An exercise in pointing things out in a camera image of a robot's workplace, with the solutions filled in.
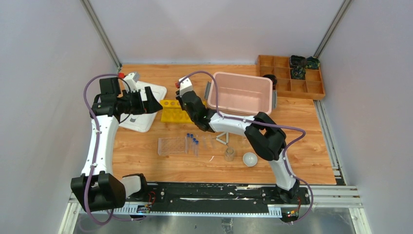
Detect yellow test tube rack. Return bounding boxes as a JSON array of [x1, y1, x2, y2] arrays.
[[160, 99, 192, 123]]

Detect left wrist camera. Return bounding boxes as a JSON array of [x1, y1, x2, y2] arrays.
[[120, 72, 140, 93]]

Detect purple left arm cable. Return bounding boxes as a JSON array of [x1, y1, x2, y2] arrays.
[[83, 73, 143, 226]]

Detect black round object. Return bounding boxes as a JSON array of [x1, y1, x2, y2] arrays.
[[263, 74, 278, 90]]

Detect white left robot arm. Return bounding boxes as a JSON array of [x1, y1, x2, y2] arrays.
[[71, 77, 163, 212]]

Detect grey right bin clip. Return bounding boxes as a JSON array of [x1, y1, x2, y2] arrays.
[[272, 90, 278, 110]]

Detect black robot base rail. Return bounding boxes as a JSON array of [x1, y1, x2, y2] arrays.
[[121, 182, 312, 222]]

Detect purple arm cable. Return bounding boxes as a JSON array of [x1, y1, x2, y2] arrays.
[[179, 70, 314, 224], [83, 73, 143, 226]]

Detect white clay triangle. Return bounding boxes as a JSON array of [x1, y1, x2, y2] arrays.
[[215, 132, 229, 145]]

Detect small glass jar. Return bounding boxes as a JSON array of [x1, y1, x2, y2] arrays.
[[224, 147, 235, 161]]

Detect clear glass beaker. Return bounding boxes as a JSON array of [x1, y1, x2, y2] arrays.
[[239, 137, 251, 149]]

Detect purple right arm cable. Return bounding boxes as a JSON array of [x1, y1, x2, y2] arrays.
[[179, 70, 314, 224]]

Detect white plastic box lid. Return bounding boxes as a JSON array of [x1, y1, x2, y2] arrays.
[[119, 80, 168, 133]]

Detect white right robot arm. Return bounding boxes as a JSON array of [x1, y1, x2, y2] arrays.
[[176, 91, 300, 204]]

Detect pink plastic storage bin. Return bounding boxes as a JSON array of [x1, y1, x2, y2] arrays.
[[207, 72, 273, 116]]

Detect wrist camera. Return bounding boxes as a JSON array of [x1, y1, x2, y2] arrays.
[[175, 77, 193, 97], [120, 72, 140, 93]]

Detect grey bin handle clip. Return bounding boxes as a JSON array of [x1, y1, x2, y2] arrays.
[[204, 81, 211, 100]]

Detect wooden compartment organizer tray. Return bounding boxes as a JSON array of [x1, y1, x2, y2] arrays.
[[256, 55, 326, 100]]

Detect clear well plate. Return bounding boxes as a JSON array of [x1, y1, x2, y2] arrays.
[[157, 137, 188, 156]]

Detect white ceramic dish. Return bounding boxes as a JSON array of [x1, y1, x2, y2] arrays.
[[243, 152, 258, 167]]

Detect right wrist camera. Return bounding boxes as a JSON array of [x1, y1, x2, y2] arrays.
[[175, 77, 193, 97]]

